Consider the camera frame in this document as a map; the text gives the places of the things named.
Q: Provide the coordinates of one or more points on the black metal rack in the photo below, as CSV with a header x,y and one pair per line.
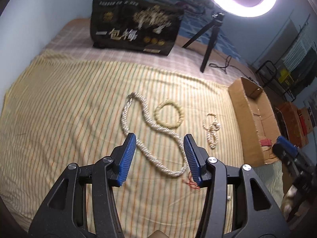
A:
x,y
279,81

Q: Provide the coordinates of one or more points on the red strap wristwatch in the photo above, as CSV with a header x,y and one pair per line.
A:
x,y
266,142

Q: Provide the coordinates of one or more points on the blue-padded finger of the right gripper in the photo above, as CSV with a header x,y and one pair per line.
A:
x,y
284,150

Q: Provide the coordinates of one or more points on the checkered pink bedsheet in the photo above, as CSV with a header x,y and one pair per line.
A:
x,y
74,39

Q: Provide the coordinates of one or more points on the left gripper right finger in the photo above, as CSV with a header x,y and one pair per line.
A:
x,y
255,212

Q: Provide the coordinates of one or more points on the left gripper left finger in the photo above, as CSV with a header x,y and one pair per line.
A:
x,y
63,211

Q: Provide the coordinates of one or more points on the black snack bag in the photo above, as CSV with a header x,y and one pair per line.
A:
x,y
135,25

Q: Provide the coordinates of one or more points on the cardboard box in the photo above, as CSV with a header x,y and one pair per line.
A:
x,y
256,121

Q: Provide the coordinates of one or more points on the striped yellow cloth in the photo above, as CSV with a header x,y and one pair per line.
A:
x,y
62,110

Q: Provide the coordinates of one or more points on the blue patterned blanket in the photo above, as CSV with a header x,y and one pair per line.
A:
x,y
191,24

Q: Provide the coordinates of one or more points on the plush toy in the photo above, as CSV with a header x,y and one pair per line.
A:
x,y
288,201

